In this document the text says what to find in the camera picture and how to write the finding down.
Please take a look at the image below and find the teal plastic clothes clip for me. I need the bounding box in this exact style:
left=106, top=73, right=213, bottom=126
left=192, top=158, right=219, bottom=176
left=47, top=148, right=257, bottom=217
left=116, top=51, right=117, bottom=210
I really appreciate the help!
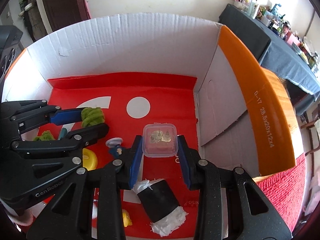
left=58, top=127, right=68, bottom=140

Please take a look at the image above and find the green yarn ball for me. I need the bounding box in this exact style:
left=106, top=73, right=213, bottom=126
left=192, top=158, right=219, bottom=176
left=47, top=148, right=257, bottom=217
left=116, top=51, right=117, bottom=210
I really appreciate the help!
left=81, top=107, right=105, bottom=128
left=33, top=131, right=55, bottom=141

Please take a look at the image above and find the yellow round lid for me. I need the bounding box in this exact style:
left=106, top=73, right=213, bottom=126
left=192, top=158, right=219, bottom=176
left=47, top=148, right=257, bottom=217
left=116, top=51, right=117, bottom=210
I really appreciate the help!
left=82, top=148, right=98, bottom=171

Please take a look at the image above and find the dark small doll figurine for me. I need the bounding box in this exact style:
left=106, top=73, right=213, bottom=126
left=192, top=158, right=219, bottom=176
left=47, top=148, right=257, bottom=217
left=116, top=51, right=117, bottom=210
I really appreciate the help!
left=106, top=137, right=125, bottom=159

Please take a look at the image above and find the black white fuzzy roll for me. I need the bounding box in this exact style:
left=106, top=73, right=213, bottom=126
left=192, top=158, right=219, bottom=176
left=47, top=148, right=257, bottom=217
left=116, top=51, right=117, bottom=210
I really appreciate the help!
left=133, top=179, right=188, bottom=237

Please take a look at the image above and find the clear small plastic box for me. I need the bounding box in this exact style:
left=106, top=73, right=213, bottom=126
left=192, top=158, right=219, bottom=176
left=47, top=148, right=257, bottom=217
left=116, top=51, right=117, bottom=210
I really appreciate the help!
left=142, top=123, right=178, bottom=158

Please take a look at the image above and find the pink yellow doll figurine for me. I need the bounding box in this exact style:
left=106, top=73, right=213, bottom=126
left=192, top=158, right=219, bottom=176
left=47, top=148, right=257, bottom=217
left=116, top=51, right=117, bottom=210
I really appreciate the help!
left=122, top=209, right=132, bottom=228

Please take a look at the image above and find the white fluffy plush toy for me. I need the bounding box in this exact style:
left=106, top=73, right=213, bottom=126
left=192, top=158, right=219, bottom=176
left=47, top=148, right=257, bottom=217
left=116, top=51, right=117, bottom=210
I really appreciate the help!
left=2, top=201, right=47, bottom=226

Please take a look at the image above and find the red knitted table cloth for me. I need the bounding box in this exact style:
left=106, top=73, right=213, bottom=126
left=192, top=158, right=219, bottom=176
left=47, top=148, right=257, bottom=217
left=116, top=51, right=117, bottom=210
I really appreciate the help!
left=253, top=154, right=306, bottom=231

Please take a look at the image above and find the orange cardboard box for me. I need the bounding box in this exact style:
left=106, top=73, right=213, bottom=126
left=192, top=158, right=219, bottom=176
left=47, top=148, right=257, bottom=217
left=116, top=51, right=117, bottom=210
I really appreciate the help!
left=1, top=14, right=296, bottom=239

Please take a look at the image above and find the person in doorway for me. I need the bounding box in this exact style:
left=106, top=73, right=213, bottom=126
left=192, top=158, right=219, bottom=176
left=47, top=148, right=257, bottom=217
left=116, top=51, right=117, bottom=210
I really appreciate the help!
left=20, top=0, right=48, bottom=42

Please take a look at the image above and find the dark brown door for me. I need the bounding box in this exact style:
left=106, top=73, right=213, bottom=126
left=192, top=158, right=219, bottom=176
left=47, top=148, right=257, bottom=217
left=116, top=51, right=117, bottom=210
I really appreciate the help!
left=42, top=0, right=91, bottom=31

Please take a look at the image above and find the blue covered side table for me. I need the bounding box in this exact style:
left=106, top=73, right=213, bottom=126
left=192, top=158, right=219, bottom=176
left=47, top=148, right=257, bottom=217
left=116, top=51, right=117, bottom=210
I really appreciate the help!
left=218, top=3, right=320, bottom=116

